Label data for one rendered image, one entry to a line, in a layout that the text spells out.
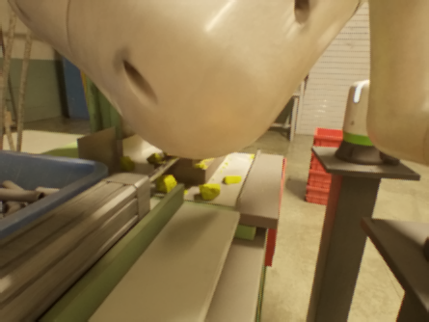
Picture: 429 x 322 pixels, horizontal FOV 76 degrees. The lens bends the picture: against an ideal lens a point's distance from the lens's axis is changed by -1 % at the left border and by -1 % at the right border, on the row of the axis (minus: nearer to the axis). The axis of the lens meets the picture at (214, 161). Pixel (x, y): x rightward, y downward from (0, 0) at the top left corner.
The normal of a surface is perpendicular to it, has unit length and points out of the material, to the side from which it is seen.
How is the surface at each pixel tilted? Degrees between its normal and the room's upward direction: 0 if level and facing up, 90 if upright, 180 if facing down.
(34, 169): 81
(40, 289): 90
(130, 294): 0
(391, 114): 102
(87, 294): 90
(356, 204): 90
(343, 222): 90
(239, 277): 0
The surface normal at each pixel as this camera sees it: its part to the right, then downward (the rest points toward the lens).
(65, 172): -0.25, 0.14
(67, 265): 0.97, 0.11
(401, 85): -0.61, 0.42
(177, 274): 0.04, -0.95
